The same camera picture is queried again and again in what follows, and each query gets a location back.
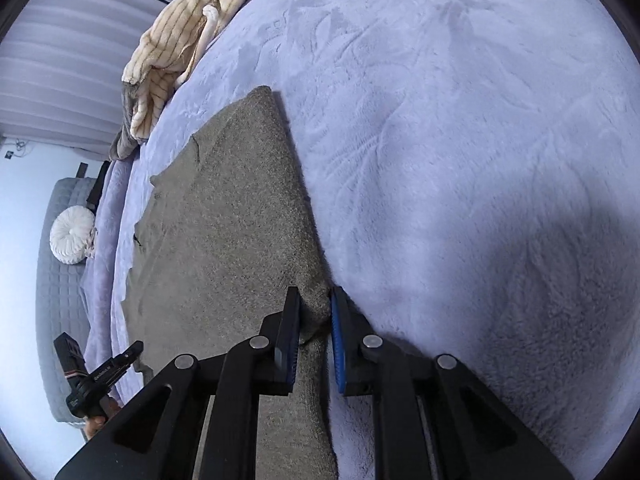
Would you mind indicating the small beige fabric item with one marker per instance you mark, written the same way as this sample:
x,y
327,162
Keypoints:
x,y
92,246

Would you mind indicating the white round cushion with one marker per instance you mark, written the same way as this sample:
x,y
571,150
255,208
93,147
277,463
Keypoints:
x,y
70,235

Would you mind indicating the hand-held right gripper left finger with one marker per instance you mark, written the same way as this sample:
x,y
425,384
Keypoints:
x,y
286,332

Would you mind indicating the grey quilted sofa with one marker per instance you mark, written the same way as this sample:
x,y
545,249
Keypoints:
x,y
60,305

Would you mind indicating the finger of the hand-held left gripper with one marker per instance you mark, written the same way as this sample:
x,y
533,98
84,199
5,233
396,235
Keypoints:
x,y
131,351

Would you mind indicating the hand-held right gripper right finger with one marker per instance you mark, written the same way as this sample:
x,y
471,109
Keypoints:
x,y
338,340

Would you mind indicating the wall outlet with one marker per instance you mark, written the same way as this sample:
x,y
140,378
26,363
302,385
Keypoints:
x,y
8,155

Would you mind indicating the grey pleated curtain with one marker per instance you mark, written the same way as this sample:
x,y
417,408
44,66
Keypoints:
x,y
75,60

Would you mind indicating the cream striped garment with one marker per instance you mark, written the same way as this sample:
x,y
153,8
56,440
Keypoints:
x,y
165,45

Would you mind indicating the person's left hand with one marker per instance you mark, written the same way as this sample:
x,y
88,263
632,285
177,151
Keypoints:
x,y
96,422

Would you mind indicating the lavender plush blanket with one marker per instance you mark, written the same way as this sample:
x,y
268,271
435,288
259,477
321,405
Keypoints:
x,y
450,160

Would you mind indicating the olive green towel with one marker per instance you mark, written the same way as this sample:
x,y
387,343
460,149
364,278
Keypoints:
x,y
225,235

